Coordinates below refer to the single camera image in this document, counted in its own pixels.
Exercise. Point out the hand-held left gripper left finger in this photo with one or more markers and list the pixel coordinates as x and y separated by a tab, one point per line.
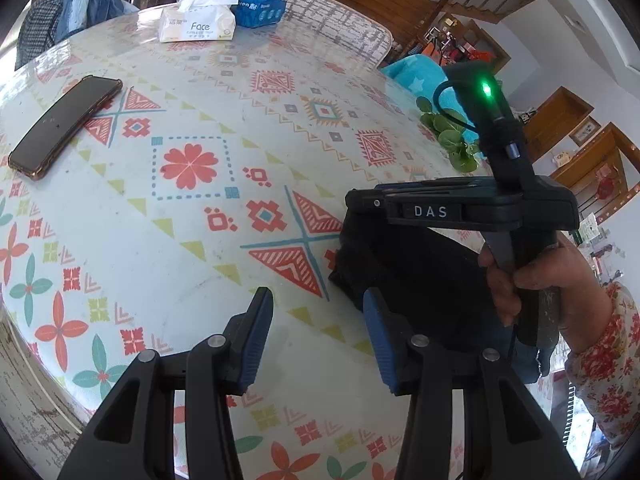
254	330

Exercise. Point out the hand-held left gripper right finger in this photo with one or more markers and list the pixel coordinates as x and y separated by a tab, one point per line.
376	332

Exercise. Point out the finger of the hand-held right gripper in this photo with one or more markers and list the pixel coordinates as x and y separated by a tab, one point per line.
370	197

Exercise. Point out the dark pants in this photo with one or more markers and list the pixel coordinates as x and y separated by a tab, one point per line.
430	270

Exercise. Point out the person's right forearm floral sleeve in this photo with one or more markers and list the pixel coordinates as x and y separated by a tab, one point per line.
610	370

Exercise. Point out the person's right hand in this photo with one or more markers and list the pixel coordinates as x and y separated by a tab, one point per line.
582	295

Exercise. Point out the green leafy plant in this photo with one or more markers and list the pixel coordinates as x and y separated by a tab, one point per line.
452	142

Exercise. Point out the patterned tablecloth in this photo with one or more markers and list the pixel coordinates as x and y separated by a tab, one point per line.
200	240

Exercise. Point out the teal star-print blanket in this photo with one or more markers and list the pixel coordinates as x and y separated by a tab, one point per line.
417	72

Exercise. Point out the grey patterned chair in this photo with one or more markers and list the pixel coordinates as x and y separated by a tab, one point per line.
340	22

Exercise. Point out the blue tissue pack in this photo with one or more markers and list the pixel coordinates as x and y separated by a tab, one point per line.
260	10

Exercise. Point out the white tissue pack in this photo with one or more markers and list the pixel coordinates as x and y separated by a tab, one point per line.
197	22

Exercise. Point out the black smartphone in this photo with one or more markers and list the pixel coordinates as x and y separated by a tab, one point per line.
62	127

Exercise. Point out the chair draped with jackets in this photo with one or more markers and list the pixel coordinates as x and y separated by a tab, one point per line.
75	7

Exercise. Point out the wooden wall shelf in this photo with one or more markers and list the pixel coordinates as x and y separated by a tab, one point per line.
575	120

